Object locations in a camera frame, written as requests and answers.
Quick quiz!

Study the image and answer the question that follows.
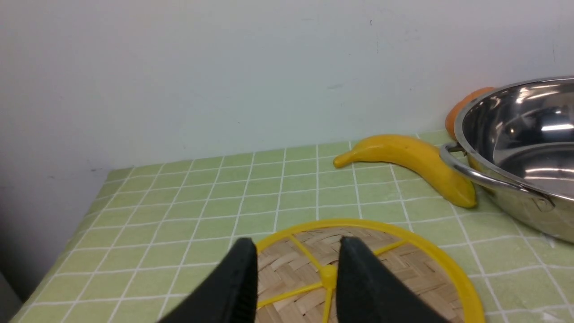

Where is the yellow banana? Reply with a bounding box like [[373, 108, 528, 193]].
[[333, 134, 478, 209]]

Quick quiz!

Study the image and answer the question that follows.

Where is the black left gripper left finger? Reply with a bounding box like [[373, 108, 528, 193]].
[[159, 237, 258, 323]]

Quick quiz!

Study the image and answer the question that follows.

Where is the stainless steel pot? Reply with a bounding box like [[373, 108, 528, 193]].
[[439, 76, 574, 243]]

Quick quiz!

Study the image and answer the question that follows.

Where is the green tiled tablecloth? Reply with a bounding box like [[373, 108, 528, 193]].
[[8, 142, 573, 323]]

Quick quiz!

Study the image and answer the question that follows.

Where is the orange fruit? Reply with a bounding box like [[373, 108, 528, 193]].
[[444, 87, 496, 140]]

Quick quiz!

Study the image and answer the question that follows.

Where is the yellow woven bamboo steamer lid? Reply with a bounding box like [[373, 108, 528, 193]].
[[255, 218, 486, 323]]

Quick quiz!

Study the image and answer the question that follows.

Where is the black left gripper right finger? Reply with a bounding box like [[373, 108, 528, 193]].
[[335, 237, 447, 323]]

